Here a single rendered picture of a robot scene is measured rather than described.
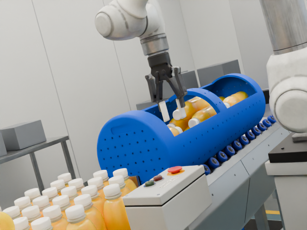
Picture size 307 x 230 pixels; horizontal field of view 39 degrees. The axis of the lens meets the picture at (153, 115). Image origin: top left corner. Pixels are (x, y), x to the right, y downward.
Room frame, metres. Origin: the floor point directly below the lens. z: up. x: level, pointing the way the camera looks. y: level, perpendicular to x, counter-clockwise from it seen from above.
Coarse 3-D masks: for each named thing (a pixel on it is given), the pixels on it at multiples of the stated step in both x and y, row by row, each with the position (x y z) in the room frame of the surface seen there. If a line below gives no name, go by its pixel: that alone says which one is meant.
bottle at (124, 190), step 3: (120, 186) 1.04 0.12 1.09; (123, 186) 1.05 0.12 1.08; (120, 189) 1.05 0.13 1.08; (123, 189) 1.05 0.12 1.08; (126, 189) 1.05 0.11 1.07; (129, 189) 1.06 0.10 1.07; (123, 192) 1.04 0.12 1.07; (126, 192) 1.04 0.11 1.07; (129, 192) 1.05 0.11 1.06; (123, 195) 1.03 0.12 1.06
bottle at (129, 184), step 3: (126, 177) 1.12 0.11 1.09; (126, 180) 1.12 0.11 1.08; (129, 180) 1.13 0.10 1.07; (126, 183) 1.11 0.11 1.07; (129, 183) 1.11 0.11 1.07; (132, 183) 1.12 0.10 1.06; (126, 186) 1.11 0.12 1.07; (129, 186) 1.11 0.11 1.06; (132, 186) 1.12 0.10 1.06; (135, 186) 1.13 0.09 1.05; (132, 189) 1.11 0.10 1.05
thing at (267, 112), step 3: (264, 90) 2.37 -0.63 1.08; (267, 90) 2.35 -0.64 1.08; (264, 93) 2.36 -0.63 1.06; (267, 93) 2.35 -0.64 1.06; (267, 96) 2.35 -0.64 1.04; (267, 99) 2.35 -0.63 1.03; (267, 102) 2.35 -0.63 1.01; (267, 105) 2.37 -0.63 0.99; (267, 108) 2.37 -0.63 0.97; (267, 111) 2.38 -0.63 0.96; (270, 111) 2.37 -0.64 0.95; (264, 114) 2.39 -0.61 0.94; (267, 114) 2.38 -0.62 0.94; (270, 114) 2.37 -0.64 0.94
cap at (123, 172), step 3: (123, 168) 1.14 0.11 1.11; (126, 168) 1.14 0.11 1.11; (114, 171) 1.14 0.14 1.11; (117, 171) 1.13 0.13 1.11; (120, 171) 1.12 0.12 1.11; (123, 171) 1.12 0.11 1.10; (126, 171) 1.12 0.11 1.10; (114, 174) 1.12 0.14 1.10; (117, 174) 1.11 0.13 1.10; (120, 174) 1.11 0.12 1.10; (123, 174) 1.12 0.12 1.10; (126, 174) 1.12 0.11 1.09; (123, 177) 1.12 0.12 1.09
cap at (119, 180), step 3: (114, 177) 1.07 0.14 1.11; (117, 177) 1.06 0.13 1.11; (120, 177) 1.05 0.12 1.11; (108, 180) 1.06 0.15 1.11; (111, 180) 1.04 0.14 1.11; (114, 180) 1.04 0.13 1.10; (117, 180) 1.04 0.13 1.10; (120, 180) 1.05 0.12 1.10; (123, 180) 1.05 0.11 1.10; (111, 183) 1.04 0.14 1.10; (114, 183) 1.04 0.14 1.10; (117, 183) 1.04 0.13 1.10; (120, 183) 1.04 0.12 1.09; (123, 183) 1.05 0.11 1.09
